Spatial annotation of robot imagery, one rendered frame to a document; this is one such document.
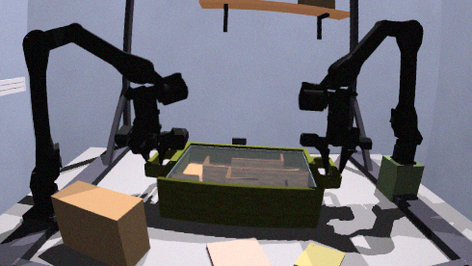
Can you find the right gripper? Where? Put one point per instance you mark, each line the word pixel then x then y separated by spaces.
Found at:
pixel 176 140

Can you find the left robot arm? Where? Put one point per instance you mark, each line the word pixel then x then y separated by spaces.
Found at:
pixel 316 97

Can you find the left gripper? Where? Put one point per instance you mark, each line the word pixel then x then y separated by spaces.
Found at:
pixel 321 143

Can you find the tan rectangular block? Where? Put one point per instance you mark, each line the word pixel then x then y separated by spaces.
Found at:
pixel 106 225

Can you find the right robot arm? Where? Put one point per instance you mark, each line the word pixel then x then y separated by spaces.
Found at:
pixel 36 45

